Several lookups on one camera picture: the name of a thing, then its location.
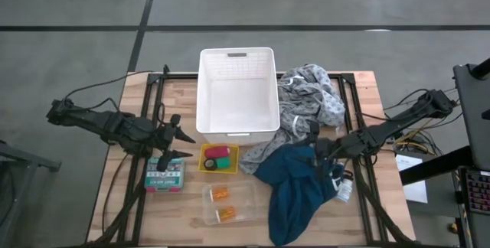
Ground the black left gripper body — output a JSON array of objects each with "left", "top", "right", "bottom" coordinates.
[{"left": 152, "top": 113, "right": 183, "bottom": 173}]

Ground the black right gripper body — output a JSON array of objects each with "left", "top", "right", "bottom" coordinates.
[{"left": 308, "top": 121, "right": 348, "bottom": 162}]

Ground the red bandage roll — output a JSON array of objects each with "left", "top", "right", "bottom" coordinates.
[{"left": 204, "top": 145, "right": 232, "bottom": 160}]

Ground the green bandage roll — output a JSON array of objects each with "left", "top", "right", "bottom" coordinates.
[{"left": 215, "top": 156, "right": 232, "bottom": 171}]

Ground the white supplement bottle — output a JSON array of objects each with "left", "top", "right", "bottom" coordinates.
[{"left": 335, "top": 178, "right": 354, "bottom": 204}]

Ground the grey patterned gown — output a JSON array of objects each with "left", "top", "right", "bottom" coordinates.
[{"left": 239, "top": 64, "right": 346, "bottom": 175}]

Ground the orange pill bottle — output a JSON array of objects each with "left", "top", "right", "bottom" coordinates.
[
  {"left": 210, "top": 187, "right": 231, "bottom": 203},
  {"left": 214, "top": 206, "right": 237, "bottom": 223}
]

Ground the blue cloth garment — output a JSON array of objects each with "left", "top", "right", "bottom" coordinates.
[{"left": 252, "top": 142, "right": 345, "bottom": 247}]

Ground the clear plastic container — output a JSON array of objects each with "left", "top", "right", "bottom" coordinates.
[{"left": 201, "top": 180, "right": 259, "bottom": 227}]

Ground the teal first aid kit box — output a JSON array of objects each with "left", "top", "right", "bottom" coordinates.
[{"left": 144, "top": 157, "right": 186, "bottom": 194}]

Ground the small yellow plastic tray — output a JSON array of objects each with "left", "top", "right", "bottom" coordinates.
[{"left": 198, "top": 142, "right": 240, "bottom": 175}]

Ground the white perforated plastic basket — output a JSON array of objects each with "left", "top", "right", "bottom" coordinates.
[{"left": 195, "top": 47, "right": 281, "bottom": 146}]

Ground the white paper sheet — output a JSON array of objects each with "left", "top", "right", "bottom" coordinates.
[{"left": 395, "top": 154, "right": 429, "bottom": 204}]

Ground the black stand beam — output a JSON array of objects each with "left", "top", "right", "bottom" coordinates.
[{"left": 400, "top": 145, "right": 474, "bottom": 187}]

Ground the grey metal side table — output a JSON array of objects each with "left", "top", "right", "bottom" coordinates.
[{"left": 0, "top": 139, "right": 62, "bottom": 248}]

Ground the backlit keyboard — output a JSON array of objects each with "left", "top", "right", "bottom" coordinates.
[{"left": 459, "top": 166, "right": 490, "bottom": 217}]

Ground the black pole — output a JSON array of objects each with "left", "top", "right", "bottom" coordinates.
[{"left": 469, "top": 57, "right": 490, "bottom": 80}]

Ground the black aluminium table frame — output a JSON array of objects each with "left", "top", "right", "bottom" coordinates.
[{"left": 87, "top": 64, "right": 422, "bottom": 247}]

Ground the yellow cable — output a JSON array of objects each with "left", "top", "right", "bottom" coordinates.
[{"left": 397, "top": 100, "right": 462, "bottom": 153}]

